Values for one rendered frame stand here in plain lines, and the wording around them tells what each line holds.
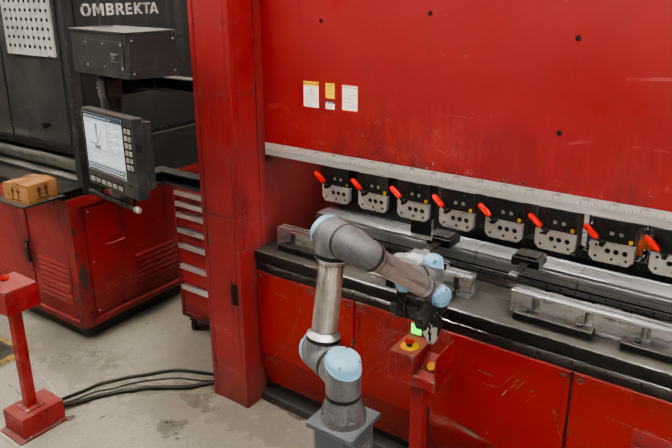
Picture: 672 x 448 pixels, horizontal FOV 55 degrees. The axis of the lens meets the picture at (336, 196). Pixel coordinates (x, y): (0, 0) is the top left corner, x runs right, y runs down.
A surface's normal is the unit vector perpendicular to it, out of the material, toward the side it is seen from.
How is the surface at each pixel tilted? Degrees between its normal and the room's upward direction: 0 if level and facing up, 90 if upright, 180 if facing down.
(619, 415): 90
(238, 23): 90
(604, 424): 90
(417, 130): 90
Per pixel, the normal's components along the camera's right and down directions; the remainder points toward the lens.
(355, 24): -0.58, 0.25
